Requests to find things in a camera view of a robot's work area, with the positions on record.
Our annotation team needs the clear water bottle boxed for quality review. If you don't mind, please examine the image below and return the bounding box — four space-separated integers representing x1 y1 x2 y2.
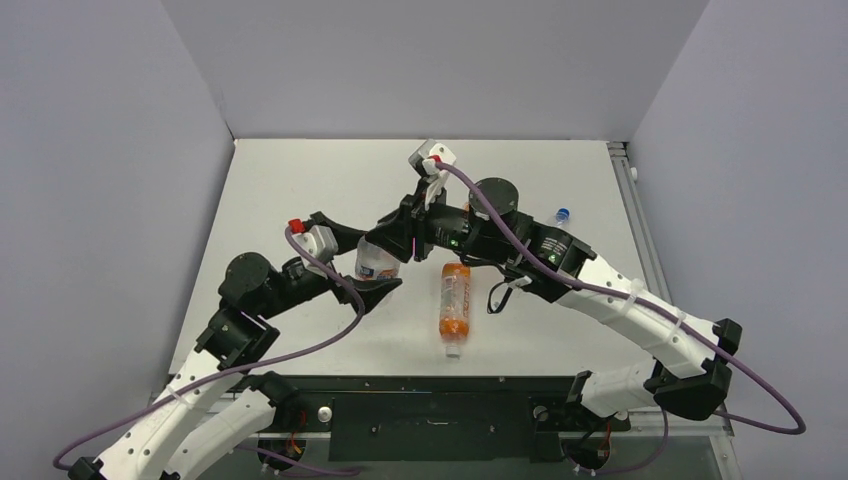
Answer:
354 237 401 285

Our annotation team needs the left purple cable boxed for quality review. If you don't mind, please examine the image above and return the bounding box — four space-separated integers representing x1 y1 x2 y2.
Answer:
52 226 367 480

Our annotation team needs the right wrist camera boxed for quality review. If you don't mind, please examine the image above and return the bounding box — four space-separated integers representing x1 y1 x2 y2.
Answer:
408 139 457 210

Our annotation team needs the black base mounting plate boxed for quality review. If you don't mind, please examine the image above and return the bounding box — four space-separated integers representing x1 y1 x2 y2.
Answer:
254 376 631 462

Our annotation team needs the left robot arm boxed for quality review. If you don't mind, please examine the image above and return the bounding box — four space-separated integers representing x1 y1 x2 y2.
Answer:
54 214 402 479

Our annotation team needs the aluminium frame rail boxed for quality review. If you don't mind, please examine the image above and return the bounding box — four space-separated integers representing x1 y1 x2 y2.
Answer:
607 142 672 303

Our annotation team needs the slim orange drink bottle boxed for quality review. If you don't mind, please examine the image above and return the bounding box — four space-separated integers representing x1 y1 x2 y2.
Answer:
438 262 471 360

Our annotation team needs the purple cable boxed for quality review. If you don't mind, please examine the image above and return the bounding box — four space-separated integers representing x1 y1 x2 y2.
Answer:
52 226 367 480
437 162 807 478

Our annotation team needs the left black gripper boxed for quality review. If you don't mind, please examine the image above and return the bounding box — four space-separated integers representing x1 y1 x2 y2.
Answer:
258 214 401 320

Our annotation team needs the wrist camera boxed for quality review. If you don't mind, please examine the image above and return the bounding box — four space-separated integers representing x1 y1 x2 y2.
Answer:
286 219 339 278
408 139 457 210

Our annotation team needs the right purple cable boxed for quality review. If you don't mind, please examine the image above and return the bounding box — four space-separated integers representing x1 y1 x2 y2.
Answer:
437 162 807 478

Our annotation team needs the blue cap pepsi bottle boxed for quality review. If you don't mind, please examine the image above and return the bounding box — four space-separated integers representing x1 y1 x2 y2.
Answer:
546 208 571 230

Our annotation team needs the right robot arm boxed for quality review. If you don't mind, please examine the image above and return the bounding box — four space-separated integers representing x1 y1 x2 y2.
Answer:
365 177 742 427

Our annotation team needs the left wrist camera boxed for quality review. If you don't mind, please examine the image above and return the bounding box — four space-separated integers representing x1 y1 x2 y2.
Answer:
286 219 339 278

